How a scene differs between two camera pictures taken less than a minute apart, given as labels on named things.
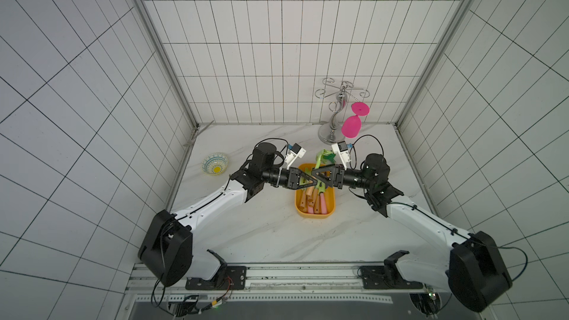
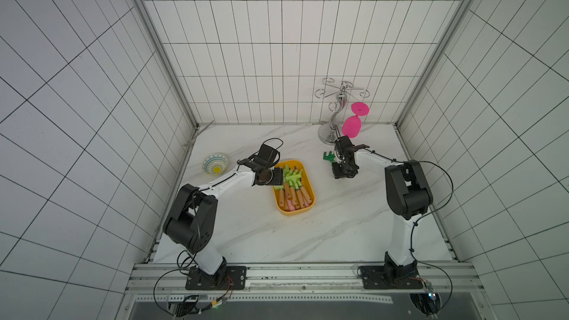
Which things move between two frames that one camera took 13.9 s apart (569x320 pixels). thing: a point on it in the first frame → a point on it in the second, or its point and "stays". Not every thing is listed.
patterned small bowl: x=214 y=164 stays
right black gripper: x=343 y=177 → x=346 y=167
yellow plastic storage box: x=315 y=201 → x=307 y=182
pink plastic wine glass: x=352 y=126 stays
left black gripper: x=294 y=178 → x=278 y=179
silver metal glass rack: x=331 y=133 stays
